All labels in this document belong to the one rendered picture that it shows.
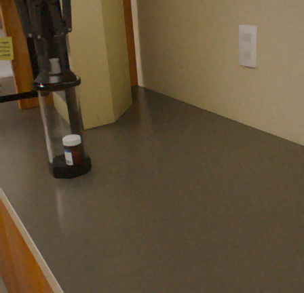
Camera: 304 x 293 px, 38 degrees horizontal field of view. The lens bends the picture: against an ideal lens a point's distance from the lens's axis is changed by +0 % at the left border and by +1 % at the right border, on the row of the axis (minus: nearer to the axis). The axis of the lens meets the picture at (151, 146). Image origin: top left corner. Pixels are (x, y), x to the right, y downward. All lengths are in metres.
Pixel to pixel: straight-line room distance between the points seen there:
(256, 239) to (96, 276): 0.28
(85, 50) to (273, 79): 0.54
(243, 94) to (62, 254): 0.78
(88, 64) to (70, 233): 0.62
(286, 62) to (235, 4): 0.24
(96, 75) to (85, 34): 0.12
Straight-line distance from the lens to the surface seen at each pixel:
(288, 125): 1.23
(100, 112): 1.36
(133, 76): 1.81
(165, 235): 0.79
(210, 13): 1.41
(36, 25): 0.98
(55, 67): 1.00
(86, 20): 1.30
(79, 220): 0.87
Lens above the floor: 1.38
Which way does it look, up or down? 22 degrees down
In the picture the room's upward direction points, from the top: 5 degrees counter-clockwise
